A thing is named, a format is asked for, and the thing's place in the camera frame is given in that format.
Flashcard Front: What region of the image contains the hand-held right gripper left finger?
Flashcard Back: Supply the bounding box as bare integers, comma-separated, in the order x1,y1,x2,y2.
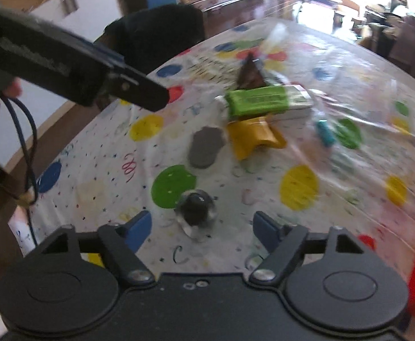
38,209,155,287

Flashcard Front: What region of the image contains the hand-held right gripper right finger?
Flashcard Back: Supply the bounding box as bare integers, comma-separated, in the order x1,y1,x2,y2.
247,211,370,287

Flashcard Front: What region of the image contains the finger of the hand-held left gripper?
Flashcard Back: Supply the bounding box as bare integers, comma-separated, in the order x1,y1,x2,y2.
103,65,170,113
69,35,127,71

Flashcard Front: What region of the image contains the black candy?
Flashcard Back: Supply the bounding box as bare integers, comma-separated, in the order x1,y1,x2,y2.
174,190,218,243

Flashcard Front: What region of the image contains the yellow snack packet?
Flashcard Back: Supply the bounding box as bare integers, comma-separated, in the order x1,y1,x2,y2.
226,115,287,161

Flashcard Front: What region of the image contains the brown snack packet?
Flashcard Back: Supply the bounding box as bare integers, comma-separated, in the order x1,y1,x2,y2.
236,53,269,92

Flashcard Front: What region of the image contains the green snack packet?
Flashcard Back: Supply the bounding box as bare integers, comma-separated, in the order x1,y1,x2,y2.
215,84,315,121

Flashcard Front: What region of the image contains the teal candy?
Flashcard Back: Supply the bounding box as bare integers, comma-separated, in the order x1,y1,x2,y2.
315,118,336,148

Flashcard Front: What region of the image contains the white cabinet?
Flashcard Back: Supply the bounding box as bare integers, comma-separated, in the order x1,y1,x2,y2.
30,0,123,44

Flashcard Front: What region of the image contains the spotted tablecloth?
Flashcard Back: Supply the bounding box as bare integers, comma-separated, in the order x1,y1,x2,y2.
9,14,415,282

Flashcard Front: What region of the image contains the black chair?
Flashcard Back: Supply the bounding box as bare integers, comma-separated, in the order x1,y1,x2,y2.
94,3,207,76

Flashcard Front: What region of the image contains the clear plastic film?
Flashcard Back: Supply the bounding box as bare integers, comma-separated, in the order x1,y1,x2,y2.
257,21,415,157

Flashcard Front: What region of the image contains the grey clothes pile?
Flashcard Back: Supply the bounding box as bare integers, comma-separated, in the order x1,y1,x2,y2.
388,7,415,92

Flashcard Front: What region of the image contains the dark gripper cable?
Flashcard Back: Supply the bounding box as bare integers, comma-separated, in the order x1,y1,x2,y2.
0,94,40,251

